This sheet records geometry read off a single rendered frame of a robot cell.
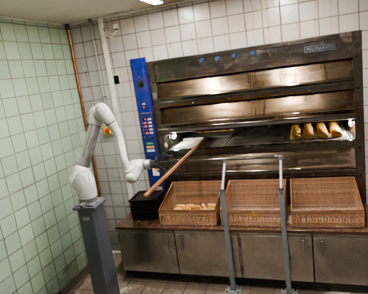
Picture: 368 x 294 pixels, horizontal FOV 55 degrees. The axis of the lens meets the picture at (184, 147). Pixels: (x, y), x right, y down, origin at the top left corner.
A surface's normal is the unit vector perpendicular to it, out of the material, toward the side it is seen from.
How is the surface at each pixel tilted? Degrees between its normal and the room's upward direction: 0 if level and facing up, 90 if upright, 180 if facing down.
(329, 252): 90
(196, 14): 90
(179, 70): 93
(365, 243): 90
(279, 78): 69
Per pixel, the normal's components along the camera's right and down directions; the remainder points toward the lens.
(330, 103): -0.33, -0.11
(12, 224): 0.94, -0.06
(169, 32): -0.30, 0.24
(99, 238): 0.51, 0.11
